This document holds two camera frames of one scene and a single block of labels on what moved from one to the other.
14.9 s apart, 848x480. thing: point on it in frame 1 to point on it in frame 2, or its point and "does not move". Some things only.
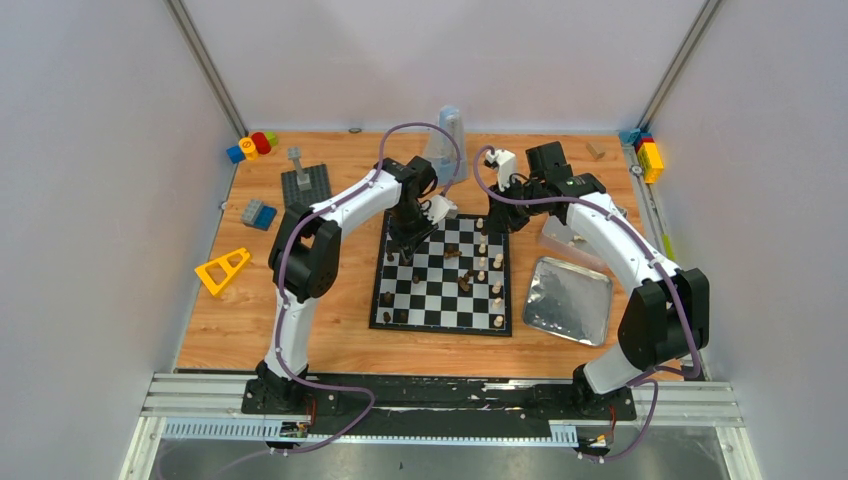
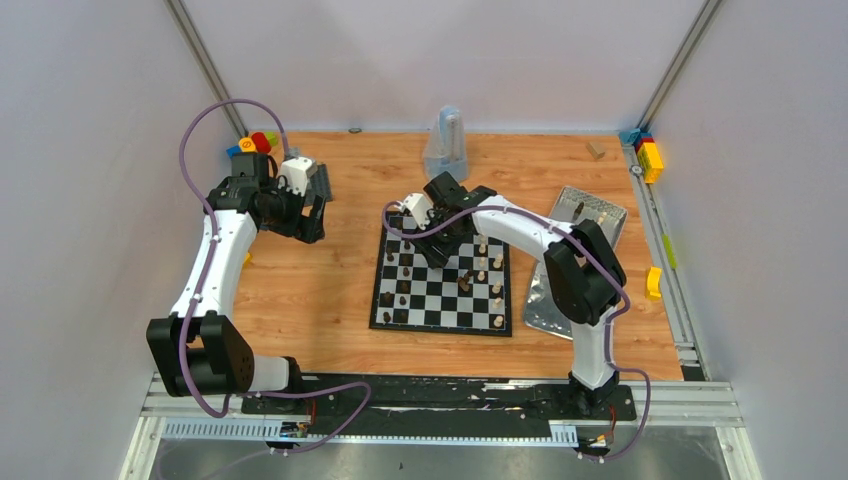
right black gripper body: [515, 216] to [441, 245]
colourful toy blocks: [250, 148] does not move
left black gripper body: [407, 234] to [303, 216]
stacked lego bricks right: [649, 157] does not move
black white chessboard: [458, 283] does not move
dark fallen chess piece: [463, 282] does not move
